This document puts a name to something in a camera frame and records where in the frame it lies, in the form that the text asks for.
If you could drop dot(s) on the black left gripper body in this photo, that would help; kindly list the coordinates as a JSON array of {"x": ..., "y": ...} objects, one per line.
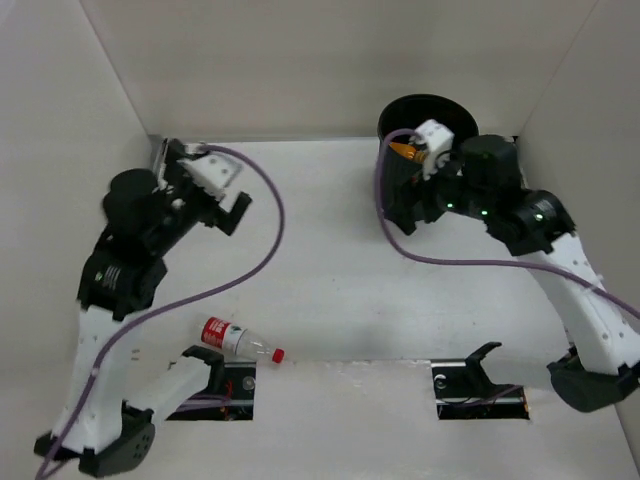
[{"x": 210, "y": 211}]

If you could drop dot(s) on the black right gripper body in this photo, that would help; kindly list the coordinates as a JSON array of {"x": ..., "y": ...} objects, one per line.
[{"x": 461, "y": 198}]

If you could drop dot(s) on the orange juice bottle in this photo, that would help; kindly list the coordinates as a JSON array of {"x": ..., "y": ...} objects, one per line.
[{"x": 409, "y": 152}]

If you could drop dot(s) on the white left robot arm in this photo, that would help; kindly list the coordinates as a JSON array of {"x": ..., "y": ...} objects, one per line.
[{"x": 104, "y": 430}]

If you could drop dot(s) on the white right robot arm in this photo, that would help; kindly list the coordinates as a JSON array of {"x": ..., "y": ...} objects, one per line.
[{"x": 480, "y": 178}]

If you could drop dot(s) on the black ribbed plastic bin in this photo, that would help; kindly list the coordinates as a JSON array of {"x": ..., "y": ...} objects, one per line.
[{"x": 410, "y": 111}]

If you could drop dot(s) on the red label clear bottle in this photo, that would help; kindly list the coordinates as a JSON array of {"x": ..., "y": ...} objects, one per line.
[{"x": 238, "y": 341}]

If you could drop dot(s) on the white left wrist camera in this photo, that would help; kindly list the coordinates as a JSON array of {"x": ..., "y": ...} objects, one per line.
[{"x": 212, "y": 171}]

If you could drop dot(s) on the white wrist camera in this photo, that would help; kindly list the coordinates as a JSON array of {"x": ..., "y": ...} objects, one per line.
[
  {"x": 433, "y": 142},
  {"x": 212, "y": 171}
]

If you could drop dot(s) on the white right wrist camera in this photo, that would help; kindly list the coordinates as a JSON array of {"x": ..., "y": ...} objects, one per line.
[{"x": 433, "y": 142}]

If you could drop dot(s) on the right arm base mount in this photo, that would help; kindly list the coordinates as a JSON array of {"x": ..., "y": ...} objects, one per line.
[{"x": 464, "y": 391}]

